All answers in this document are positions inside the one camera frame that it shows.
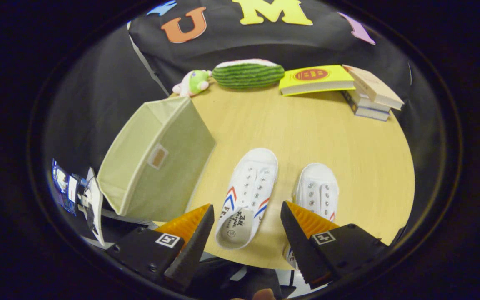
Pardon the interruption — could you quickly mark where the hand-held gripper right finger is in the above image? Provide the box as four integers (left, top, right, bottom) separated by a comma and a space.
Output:
280, 201, 389, 290

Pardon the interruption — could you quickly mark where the beige book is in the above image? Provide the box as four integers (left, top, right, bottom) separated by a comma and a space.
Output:
342, 65, 404, 111

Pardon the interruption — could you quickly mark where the white canvas shoe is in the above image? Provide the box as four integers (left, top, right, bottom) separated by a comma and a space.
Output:
284, 162, 340, 269
215, 147, 278, 250

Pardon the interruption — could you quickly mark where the beige fabric storage box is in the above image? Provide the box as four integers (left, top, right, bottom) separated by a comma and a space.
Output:
97, 97, 216, 222

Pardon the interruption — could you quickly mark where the yellow book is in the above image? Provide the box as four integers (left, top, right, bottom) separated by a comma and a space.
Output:
279, 65, 355, 97

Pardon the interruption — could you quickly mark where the watermelon slice plush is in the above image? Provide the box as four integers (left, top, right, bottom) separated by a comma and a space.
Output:
212, 59, 285, 89

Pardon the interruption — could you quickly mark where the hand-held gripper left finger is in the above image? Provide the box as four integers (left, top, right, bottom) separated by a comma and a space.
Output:
112, 204, 215, 292

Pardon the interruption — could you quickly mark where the blue-spined book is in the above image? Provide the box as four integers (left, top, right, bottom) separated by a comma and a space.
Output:
342, 91, 390, 122

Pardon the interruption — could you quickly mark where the blue printed card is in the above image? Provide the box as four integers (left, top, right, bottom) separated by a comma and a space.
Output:
52, 158, 88, 216

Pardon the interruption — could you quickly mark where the pink and green plush toy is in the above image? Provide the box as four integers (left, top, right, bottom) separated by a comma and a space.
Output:
172, 70, 213, 97

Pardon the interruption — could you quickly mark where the white printed board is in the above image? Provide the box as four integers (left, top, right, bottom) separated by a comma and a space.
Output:
82, 167, 105, 246

